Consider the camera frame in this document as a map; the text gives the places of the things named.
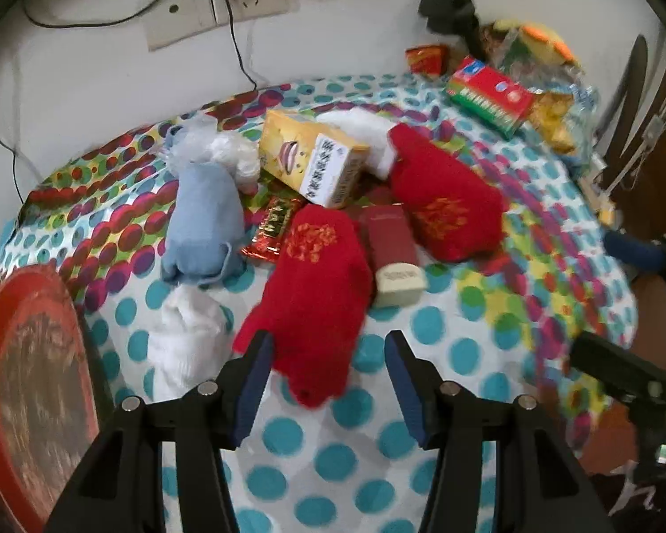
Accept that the dark red box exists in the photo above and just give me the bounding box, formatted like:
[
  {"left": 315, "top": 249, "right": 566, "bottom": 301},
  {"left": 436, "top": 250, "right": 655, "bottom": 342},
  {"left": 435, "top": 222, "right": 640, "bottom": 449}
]
[{"left": 358, "top": 205, "right": 428, "bottom": 309}]

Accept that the yellow orange packet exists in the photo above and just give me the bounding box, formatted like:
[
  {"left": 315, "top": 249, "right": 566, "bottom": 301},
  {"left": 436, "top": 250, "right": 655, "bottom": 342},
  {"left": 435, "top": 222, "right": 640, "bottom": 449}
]
[{"left": 491, "top": 19, "right": 578, "bottom": 68}]

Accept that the white plastic bag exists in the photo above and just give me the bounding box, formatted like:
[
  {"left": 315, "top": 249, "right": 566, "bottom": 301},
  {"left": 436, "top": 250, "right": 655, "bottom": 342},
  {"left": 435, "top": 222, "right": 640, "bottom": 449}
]
[{"left": 191, "top": 122, "right": 263, "bottom": 195}]

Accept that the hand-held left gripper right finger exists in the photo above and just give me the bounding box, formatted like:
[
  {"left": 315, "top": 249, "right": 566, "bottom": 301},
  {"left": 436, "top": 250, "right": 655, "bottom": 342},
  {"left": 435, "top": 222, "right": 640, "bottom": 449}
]
[{"left": 385, "top": 331, "right": 617, "bottom": 533}]

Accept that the thin black cable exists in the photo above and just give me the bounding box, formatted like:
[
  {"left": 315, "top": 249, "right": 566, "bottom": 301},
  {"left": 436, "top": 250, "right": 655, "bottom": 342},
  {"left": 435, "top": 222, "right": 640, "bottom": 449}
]
[{"left": 0, "top": 108, "right": 26, "bottom": 207}]

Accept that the dark wooden furniture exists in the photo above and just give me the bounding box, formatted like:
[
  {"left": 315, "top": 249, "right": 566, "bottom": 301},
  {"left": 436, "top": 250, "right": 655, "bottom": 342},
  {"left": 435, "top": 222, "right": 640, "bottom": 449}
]
[{"left": 594, "top": 33, "right": 666, "bottom": 245}]

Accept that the red sock with gold print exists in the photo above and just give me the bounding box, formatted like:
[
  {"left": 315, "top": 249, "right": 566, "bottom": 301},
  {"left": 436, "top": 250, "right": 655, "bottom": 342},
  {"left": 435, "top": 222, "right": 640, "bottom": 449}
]
[
  {"left": 233, "top": 205, "right": 375, "bottom": 409},
  {"left": 387, "top": 123, "right": 506, "bottom": 263}
]

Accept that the black charger cable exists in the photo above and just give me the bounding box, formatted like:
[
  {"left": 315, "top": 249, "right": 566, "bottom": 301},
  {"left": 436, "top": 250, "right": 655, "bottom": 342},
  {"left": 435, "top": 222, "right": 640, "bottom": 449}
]
[{"left": 225, "top": 0, "right": 259, "bottom": 90}]

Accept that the black plastic object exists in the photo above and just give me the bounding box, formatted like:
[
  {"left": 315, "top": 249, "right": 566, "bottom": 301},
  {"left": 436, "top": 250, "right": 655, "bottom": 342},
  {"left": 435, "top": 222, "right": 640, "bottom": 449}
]
[{"left": 419, "top": 0, "right": 486, "bottom": 62}]

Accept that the yellow cardboard box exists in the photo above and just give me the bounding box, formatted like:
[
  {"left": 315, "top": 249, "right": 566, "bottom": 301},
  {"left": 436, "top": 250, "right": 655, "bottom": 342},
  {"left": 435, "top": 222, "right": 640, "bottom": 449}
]
[{"left": 258, "top": 110, "right": 370, "bottom": 209}]

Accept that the colourful polka dot tablecloth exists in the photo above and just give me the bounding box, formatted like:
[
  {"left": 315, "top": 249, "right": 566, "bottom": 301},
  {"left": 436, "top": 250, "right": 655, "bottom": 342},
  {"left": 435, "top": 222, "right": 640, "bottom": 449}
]
[{"left": 0, "top": 72, "right": 645, "bottom": 533}]

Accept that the round red tray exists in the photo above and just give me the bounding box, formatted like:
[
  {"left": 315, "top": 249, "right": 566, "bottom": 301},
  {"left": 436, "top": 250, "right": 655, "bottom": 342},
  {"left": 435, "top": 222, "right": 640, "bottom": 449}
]
[{"left": 0, "top": 265, "right": 115, "bottom": 533}]

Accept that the red snack packet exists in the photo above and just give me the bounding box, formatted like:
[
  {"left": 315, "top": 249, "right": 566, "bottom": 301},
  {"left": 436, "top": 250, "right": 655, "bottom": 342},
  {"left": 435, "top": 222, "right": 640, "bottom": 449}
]
[{"left": 405, "top": 44, "right": 450, "bottom": 77}]

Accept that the red foil candy wrapper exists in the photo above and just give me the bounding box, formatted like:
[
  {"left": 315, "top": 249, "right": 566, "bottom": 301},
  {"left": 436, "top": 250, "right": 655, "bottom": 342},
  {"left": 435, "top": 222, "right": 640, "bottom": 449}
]
[{"left": 240, "top": 195, "right": 306, "bottom": 263}]

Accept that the red and green box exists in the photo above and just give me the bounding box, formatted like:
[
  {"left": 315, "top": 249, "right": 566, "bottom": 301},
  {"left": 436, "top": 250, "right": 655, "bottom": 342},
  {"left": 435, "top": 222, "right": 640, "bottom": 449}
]
[{"left": 445, "top": 56, "right": 535, "bottom": 139}]

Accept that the beige wall plate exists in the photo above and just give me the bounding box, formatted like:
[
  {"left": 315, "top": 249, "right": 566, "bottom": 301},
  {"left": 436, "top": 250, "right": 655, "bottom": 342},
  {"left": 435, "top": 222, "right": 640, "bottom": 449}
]
[{"left": 144, "top": 0, "right": 220, "bottom": 51}]

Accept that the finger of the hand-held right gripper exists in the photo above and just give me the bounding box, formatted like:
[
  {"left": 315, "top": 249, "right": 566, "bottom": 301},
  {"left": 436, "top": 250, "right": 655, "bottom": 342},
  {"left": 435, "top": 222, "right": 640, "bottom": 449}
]
[
  {"left": 567, "top": 331, "right": 666, "bottom": 409},
  {"left": 604, "top": 232, "right": 666, "bottom": 285}
]

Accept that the clear bag of snacks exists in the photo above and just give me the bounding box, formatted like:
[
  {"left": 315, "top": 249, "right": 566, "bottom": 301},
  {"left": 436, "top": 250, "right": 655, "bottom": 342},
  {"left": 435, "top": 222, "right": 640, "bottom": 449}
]
[{"left": 480, "top": 28, "right": 603, "bottom": 156}]

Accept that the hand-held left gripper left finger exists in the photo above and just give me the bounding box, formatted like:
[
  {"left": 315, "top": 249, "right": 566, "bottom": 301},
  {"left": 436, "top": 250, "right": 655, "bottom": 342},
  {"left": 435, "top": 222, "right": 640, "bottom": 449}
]
[{"left": 44, "top": 331, "right": 275, "bottom": 533}]

